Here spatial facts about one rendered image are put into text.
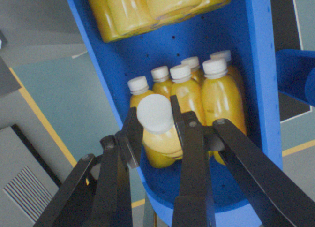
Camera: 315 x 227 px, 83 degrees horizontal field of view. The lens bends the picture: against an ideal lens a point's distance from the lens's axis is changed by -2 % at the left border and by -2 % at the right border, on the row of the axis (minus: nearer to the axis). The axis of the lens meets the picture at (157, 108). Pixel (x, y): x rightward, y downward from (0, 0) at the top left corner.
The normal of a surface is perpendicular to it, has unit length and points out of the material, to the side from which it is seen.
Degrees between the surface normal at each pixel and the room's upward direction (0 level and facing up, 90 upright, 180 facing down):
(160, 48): 13
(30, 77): 0
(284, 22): 0
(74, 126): 0
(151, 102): 42
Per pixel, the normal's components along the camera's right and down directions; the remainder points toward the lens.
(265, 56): 0.57, 0.12
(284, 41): 0.00, 0.35
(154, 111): -0.20, -0.34
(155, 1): -0.67, 0.44
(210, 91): -0.69, 0.13
